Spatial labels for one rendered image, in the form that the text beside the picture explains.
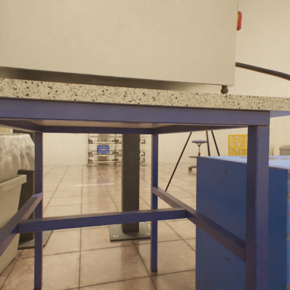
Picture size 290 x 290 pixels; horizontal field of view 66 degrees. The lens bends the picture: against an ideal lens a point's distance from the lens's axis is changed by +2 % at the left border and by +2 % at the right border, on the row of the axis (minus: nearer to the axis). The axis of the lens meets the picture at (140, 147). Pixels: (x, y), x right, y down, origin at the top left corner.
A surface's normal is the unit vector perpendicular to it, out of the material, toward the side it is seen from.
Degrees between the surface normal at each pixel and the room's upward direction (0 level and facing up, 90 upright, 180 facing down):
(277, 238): 90
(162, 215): 90
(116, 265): 0
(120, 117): 90
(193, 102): 90
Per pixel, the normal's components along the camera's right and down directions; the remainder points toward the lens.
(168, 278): 0.01, -1.00
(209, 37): 0.25, 0.04
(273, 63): -0.97, 0.00
